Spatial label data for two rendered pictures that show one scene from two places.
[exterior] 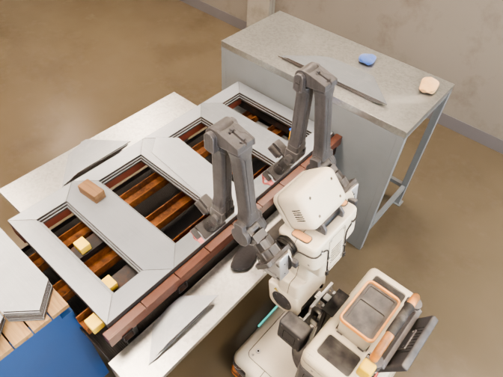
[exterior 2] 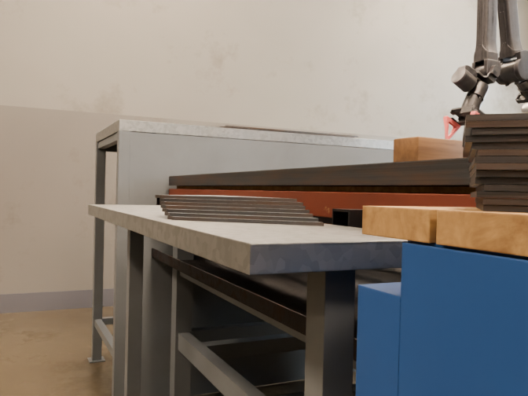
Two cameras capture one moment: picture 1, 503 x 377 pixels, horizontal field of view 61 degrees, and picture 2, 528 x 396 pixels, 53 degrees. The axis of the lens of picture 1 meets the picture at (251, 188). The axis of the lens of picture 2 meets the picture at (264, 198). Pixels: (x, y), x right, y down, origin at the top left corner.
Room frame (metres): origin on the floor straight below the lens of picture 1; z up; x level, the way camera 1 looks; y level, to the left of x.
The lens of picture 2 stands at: (1.17, 1.75, 0.80)
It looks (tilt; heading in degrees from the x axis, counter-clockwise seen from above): 1 degrees down; 296
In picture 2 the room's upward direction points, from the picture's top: 1 degrees clockwise
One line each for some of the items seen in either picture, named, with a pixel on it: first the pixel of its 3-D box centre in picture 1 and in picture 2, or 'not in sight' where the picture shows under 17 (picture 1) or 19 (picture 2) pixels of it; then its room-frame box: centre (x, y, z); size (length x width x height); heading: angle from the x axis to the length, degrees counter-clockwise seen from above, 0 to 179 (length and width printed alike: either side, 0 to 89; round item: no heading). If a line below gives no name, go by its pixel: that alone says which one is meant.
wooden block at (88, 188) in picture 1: (91, 191); (429, 153); (1.33, 0.76, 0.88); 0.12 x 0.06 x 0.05; 56
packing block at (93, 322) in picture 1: (94, 323); not in sight; (0.71, 0.59, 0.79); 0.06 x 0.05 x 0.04; 51
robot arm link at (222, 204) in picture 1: (221, 176); not in sight; (0.97, 0.10, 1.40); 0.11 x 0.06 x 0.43; 141
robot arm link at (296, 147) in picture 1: (300, 117); (486, 16); (1.30, -0.17, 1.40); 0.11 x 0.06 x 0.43; 141
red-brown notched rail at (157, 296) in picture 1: (246, 218); not in sight; (1.28, 0.01, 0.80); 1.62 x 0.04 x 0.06; 141
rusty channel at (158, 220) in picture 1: (194, 192); not in sight; (1.51, 0.31, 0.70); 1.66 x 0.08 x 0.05; 141
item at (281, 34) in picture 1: (331, 64); (250, 141); (2.33, -0.45, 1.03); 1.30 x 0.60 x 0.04; 51
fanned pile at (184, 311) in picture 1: (176, 319); not in sight; (0.79, 0.29, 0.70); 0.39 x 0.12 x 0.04; 141
